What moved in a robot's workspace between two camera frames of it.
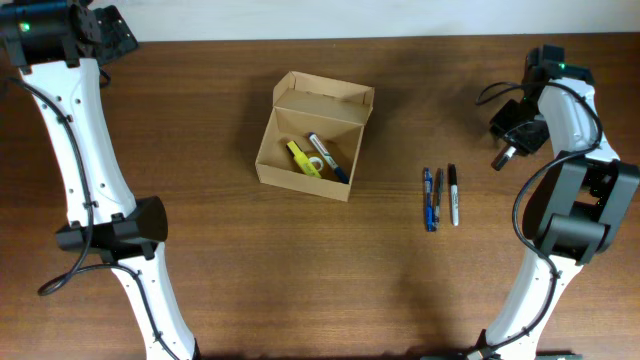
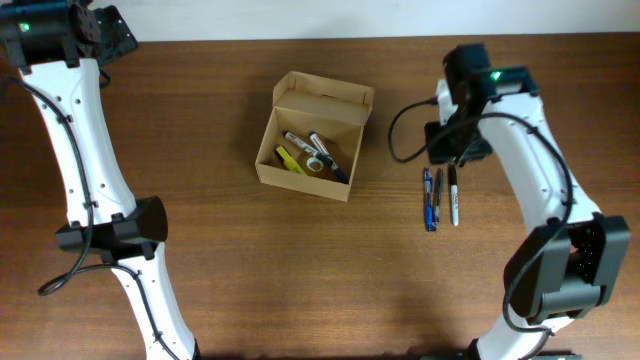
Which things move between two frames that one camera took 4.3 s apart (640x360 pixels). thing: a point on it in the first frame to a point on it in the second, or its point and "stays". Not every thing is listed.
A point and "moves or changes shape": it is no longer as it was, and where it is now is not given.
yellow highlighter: [301, 158] to [290, 162]
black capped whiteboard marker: [502, 158] moves or changes shape
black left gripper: [120, 39] stays
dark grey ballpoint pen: [438, 190] stays
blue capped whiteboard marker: [338, 171] stays
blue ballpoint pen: [428, 193] stays
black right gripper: [523, 146] to [441, 155]
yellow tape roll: [318, 162] stays
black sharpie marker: [454, 194] stays
